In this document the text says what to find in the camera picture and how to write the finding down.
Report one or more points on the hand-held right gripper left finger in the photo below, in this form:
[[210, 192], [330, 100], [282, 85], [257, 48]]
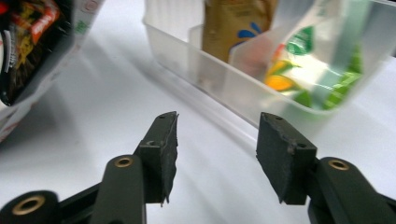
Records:
[[160, 165]]

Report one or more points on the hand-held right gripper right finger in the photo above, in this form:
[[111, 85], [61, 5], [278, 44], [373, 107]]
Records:
[[286, 165]]

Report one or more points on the white and green starch bag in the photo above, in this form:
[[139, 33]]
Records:
[[314, 71]]

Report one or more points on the translucent plastic storage bin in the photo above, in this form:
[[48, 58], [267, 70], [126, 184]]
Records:
[[199, 71]]

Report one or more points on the gold foil packet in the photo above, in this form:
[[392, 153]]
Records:
[[224, 25]]

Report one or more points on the dark red snack package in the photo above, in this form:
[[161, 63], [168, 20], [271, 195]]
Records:
[[85, 18]]

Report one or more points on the black noodle packet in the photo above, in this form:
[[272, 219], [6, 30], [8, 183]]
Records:
[[34, 40]]

